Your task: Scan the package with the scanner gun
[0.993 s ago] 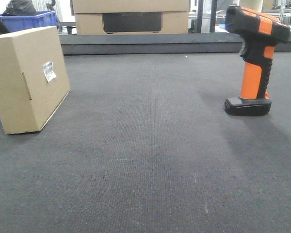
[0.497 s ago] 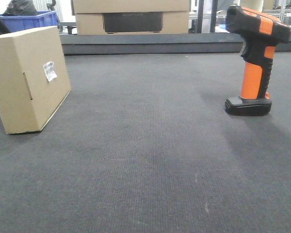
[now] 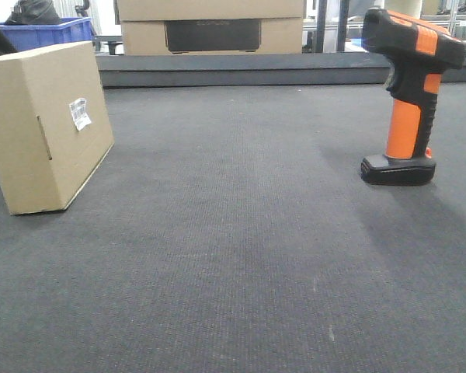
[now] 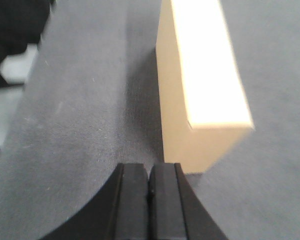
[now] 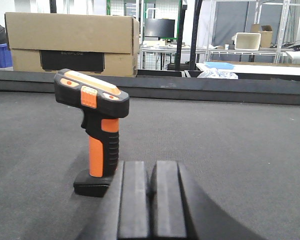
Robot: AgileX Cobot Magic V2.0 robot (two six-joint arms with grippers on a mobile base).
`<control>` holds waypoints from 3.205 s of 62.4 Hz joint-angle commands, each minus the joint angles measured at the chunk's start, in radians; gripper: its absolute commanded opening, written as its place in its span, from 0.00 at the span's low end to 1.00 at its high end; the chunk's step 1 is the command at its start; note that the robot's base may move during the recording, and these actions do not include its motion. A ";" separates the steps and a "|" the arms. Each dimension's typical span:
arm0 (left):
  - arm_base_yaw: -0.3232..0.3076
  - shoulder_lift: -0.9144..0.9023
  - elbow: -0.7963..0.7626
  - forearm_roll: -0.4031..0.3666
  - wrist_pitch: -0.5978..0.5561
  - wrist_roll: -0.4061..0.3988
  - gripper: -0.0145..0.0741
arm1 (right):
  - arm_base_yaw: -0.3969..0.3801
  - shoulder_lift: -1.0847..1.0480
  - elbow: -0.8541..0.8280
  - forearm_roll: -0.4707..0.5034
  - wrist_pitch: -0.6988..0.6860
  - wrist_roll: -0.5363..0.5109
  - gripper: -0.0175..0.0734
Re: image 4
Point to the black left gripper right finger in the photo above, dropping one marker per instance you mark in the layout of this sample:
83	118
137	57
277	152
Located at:
174	209

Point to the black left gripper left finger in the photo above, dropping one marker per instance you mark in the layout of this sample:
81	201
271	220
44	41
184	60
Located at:
119	210

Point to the small brown cardboard package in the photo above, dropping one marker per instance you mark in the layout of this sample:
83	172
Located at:
203	106

